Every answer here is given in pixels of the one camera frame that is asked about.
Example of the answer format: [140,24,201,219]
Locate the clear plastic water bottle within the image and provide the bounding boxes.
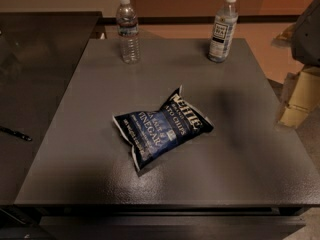
[116,0,140,64]

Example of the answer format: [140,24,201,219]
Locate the white labelled drink bottle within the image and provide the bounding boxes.
[208,0,238,63]

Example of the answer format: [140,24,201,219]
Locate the blue Kettle chips bag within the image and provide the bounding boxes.
[113,87,214,171]

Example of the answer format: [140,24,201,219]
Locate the dark side table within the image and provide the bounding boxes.
[0,11,101,206]

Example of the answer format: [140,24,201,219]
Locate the black pen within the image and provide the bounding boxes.
[0,126,32,142]

